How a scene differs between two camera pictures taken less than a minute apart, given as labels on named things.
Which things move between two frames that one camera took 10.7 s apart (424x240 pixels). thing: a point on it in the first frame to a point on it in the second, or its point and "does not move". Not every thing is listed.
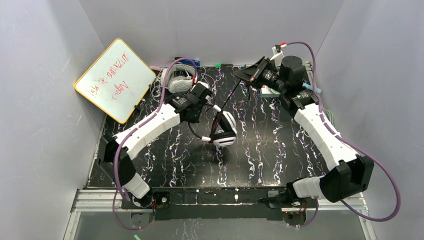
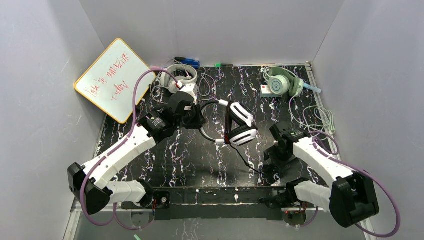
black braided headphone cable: (219, 114) to (245, 162)
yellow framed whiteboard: (115, 81) does not move
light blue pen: (310, 87) does not move
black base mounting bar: (182, 203) does not move
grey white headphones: (178, 84) does not move
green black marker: (223, 65) does not move
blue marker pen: (188, 62) does not move
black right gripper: (259, 72) to (271, 158)
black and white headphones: (225, 130) to (239, 130)
